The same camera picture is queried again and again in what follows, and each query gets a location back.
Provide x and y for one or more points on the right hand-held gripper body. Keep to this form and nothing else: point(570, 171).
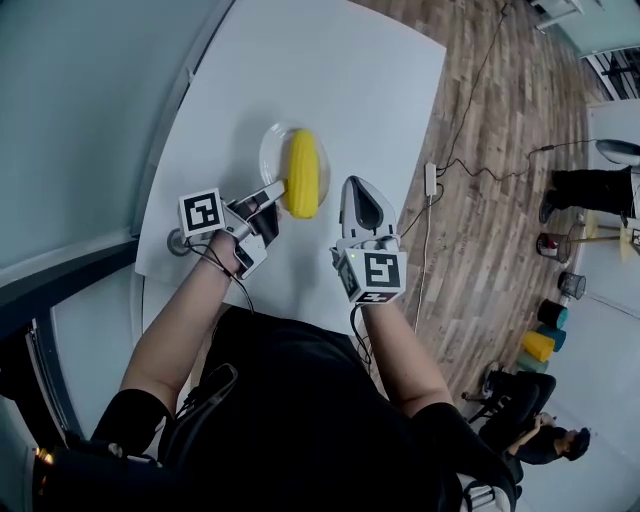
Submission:
point(377, 272)

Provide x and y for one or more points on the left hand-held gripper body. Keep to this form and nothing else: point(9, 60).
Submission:
point(202, 212)

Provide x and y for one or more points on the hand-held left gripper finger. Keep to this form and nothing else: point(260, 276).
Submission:
point(265, 193)
point(266, 225)

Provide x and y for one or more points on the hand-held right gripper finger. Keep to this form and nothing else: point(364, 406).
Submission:
point(347, 205)
point(389, 215)

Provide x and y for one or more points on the white round plate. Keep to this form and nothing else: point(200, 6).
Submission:
point(274, 155)

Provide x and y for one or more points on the yellow corn cob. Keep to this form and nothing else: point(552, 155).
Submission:
point(302, 175)

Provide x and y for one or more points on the person's left forearm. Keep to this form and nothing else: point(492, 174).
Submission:
point(175, 325)

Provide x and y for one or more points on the person's right forearm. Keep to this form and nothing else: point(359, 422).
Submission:
point(395, 350)

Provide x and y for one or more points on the round metal table fitting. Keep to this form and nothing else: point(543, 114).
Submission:
point(176, 242)

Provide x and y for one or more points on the white power strip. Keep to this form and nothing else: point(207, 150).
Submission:
point(430, 179)

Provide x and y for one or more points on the white table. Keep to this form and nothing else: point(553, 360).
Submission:
point(325, 75)

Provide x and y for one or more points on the green cylinder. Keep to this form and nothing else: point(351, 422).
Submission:
point(531, 364)

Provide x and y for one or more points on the black and teal cylinder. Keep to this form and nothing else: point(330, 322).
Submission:
point(552, 312)

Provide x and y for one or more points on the person's black clothing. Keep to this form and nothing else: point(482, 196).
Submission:
point(280, 425)

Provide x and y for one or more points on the black office chair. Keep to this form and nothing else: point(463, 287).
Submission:
point(520, 400)

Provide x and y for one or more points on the yellow broom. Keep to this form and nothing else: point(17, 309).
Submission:
point(625, 240)

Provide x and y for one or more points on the grey oval bowl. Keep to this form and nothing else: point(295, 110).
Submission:
point(617, 150)

